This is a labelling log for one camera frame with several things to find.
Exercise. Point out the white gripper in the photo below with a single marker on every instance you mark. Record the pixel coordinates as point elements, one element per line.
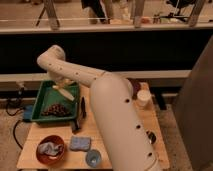
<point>57,79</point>

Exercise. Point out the grey panel right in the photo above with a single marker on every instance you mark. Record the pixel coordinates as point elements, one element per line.
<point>194,112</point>

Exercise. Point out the green plastic tray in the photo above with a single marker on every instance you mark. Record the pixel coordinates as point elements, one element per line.
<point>48,96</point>

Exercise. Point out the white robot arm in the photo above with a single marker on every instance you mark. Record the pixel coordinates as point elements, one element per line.
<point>119,124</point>

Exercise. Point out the blue cup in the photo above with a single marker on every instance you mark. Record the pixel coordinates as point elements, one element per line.
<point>93,158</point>

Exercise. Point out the crumpled grey cloth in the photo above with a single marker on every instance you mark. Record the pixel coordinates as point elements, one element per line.
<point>50,148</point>

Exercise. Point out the blue sponge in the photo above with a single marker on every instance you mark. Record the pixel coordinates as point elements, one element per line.
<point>80,143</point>

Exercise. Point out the red bowl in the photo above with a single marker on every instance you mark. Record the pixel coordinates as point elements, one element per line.
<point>50,160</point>

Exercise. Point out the pale yellow banana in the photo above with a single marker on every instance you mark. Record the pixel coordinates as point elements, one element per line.
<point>60,87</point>

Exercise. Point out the white paper cup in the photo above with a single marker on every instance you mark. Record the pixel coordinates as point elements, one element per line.
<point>143,97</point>

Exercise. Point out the blue box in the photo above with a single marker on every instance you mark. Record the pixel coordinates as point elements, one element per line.
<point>27,114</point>

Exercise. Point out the dark grapes bunch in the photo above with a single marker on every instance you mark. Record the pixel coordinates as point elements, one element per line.
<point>57,110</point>

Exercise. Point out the black marker pen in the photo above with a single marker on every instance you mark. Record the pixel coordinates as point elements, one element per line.
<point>83,107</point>

